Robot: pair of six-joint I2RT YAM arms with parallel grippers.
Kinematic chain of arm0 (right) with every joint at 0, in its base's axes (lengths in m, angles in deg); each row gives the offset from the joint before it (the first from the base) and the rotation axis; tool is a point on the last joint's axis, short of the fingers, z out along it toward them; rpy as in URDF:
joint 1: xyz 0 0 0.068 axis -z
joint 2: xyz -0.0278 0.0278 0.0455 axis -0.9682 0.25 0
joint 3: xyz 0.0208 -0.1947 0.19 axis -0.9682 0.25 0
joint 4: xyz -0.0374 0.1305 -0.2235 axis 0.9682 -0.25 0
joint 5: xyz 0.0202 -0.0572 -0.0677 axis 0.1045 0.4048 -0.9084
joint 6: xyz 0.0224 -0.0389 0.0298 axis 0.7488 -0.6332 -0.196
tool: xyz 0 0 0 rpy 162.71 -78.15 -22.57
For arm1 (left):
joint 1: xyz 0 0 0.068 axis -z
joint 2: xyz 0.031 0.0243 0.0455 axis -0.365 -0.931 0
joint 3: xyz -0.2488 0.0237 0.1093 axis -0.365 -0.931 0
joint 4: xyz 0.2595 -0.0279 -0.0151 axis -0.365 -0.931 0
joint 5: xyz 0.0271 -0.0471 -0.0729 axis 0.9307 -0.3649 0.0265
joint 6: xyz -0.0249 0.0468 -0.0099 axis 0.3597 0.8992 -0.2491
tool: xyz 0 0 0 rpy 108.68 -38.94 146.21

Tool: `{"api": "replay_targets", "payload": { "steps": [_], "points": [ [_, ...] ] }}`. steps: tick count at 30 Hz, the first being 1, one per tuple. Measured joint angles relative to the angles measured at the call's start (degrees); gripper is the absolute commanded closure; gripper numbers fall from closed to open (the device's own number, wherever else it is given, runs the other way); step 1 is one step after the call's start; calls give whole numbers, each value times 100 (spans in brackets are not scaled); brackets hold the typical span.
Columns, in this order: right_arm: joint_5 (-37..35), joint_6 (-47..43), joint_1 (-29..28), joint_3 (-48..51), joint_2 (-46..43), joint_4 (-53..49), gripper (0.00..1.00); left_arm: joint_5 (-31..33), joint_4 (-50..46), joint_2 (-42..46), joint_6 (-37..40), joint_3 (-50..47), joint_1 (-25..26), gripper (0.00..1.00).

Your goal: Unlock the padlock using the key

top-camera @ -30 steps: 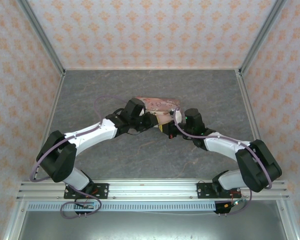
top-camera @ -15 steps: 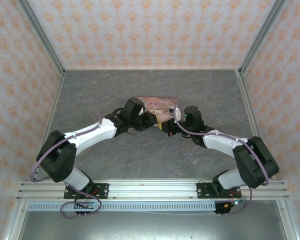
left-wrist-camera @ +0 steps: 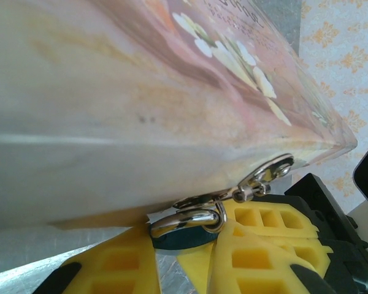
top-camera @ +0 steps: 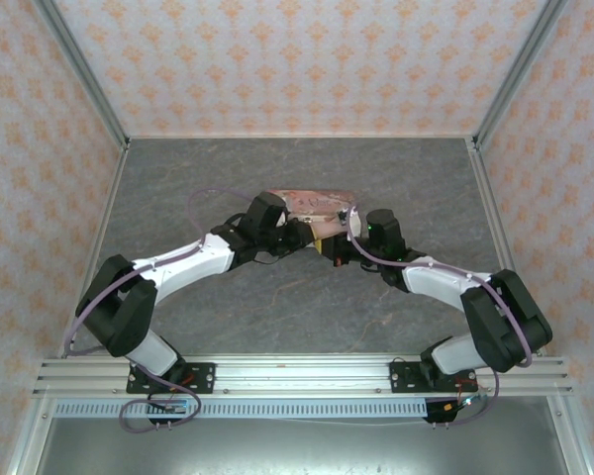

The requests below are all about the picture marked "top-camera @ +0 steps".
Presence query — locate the pink illustrated tin box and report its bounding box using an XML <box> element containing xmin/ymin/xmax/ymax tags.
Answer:
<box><xmin>265</xmin><ymin>186</ymin><xmax>358</xmax><ymax>239</ymax></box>

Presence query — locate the small circuit board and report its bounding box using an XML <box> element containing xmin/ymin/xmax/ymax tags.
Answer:
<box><xmin>148</xmin><ymin>400</ymin><xmax>188</xmax><ymax>416</ymax></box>
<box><xmin>454</xmin><ymin>393</ymin><xmax>491</xmax><ymax>413</ymax></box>

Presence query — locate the grey metal sheet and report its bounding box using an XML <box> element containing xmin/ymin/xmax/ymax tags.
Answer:
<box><xmin>34</xmin><ymin>418</ymin><xmax>578</xmax><ymax>475</ymax></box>

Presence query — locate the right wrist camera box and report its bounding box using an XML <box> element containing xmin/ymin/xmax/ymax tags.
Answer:
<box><xmin>346</xmin><ymin>203</ymin><xmax>363</xmax><ymax>243</ymax></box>

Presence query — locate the aluminium table side rail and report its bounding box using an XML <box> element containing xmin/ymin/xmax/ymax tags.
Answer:
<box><xmin>56</xmin><ymin>141</ymin><xmax>132</xmax><ymax>358</ymax></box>
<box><xmin>466</xmin><ymin>138</ymin><xmax>548</xmax><ymax>357</ymax></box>

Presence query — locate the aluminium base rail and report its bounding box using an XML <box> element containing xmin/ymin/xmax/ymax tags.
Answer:
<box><xmin>32</xmin><ymin>354</ymin><xmax>574</xmax><ymax>398</ymax></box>

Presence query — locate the white slotted cable duct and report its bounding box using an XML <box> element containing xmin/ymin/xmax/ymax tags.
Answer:
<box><xmin>52</xmin><ymin>399</ymin><xmax>430</xmax><ymax>420</ymax></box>

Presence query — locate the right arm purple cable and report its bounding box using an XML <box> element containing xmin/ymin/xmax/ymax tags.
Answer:
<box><xmin>346</xmin><ymin>203</ymin><xmax>535</xmax><ymax>428</ymax></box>

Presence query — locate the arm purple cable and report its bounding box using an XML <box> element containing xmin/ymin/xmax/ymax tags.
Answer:
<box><xmin>62</xmin><ymin>186</ymin><xmax>258</xmax><ymax>432</ymax></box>
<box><xmin>346</xmin><ymin>203</ymin><xmax>535</xmax><ymax>428</ymax></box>

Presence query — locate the aluminium frame post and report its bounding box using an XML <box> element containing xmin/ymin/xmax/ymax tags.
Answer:
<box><xmin>472</xmin><ymin>0</ymin><xmax>573</xmax><ymax>152</ymax></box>
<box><xmin>546</xmin><ymin>395</ymin><xmax>594</xmax><ymax>475</ymax></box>
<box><xmin>32</xmin><ymin>0</ymin><xmax>132</xmax><ymax>149</ymax></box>
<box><xmin>4</xmin><ymin>395</ymin><xmax>55</xmax><ymax>475</ymax></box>

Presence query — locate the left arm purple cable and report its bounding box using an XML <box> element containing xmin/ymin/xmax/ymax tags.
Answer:
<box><xmin>62</xmin><ymin>186</ymin><xmax>258</xmax><ymax>432</ymax></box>

